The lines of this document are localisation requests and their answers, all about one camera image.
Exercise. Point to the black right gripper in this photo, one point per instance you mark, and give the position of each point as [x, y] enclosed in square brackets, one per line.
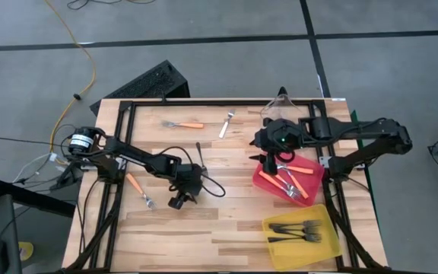
[280, 133]

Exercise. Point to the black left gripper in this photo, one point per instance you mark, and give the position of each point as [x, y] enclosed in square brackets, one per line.
[188, 179]

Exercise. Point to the black metal fork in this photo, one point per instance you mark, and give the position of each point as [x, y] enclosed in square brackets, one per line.
[281, 230]
[312, 238]
[198, 145]

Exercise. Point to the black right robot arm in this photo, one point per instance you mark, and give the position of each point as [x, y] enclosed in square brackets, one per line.
[356, 129]

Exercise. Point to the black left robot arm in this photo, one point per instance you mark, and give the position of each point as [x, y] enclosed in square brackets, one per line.
[135, 152]

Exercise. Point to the clear plastic bin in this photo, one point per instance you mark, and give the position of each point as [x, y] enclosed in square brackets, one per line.
[280, 108]

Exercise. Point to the pink plastic bin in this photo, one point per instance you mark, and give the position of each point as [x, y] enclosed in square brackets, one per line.
[314, 190]

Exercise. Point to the black perforated case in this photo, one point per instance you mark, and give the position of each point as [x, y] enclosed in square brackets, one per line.
[146, 83]

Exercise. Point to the yellow plastic bin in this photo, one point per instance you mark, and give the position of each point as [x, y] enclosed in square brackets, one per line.
[302, 253]

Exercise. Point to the black floor beam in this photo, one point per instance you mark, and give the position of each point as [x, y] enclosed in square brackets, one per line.
[32, 198]

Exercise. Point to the yellow round sticker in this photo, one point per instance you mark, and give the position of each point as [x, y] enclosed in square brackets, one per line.
[27, 251]

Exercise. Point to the black triangular bracket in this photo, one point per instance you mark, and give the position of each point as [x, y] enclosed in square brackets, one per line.
[282, 93]

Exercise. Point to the black table frame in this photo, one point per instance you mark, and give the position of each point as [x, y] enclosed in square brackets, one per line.
[204, 102]

